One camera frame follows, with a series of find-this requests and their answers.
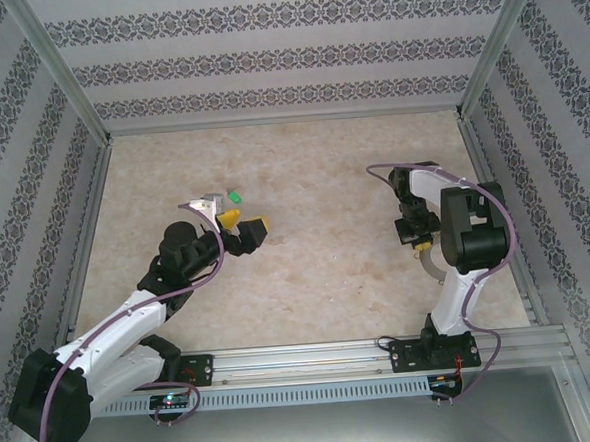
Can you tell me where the right circuit board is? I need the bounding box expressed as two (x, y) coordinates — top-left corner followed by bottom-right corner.
(427, 372), (465, 392)

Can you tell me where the circuit board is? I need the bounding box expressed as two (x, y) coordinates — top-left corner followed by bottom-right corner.
(427, 372), (465, 392)
(148, 393), (191, 410)

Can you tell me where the left circuit board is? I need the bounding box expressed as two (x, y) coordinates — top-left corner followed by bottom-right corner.
(148, 393), (191, 410)

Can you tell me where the grey metal sheet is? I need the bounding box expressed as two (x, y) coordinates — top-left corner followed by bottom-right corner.
(34, 363), (590, 442)

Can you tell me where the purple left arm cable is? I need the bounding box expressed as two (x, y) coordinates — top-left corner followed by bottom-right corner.
(26, 199), (238, 442)

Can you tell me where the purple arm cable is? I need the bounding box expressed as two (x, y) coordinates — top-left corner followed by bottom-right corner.
(26, 199), (238, 442)
(365, 154), (528, 412)

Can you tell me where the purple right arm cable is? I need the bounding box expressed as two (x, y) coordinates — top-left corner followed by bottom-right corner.
(365, 154), (528, 412)

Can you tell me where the aluminium side rail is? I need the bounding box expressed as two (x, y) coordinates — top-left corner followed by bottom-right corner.
(457, 113), (551, 330)
(44, 141), (126, 347)

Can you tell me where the grey wall base strip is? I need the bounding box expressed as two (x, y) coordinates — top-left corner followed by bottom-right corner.
(108, 110), (463, 139)

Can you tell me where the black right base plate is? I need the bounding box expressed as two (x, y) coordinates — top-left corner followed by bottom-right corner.
(387, 332), (481, 375)

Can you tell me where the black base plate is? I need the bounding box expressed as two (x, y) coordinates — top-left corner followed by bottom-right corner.
(180, 353), (216, 388)
(387, 332), (481, 375)

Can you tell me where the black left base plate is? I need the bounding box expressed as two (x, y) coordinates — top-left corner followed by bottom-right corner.
(180, 353), (216, 388)

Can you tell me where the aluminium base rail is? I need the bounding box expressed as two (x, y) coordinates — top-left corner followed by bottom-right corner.
(127, 321), (573, 392)

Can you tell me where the grey perforated cable duct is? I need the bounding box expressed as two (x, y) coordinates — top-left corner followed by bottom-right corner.
(92, 375), (432, 418)

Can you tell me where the aluminium corner post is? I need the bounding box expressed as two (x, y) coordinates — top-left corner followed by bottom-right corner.
(449, 0), (555, 120)
(3, 0), (114, 152)

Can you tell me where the aluminium front frame bar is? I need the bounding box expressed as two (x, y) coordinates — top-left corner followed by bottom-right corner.
(551, 360), (590, 442)

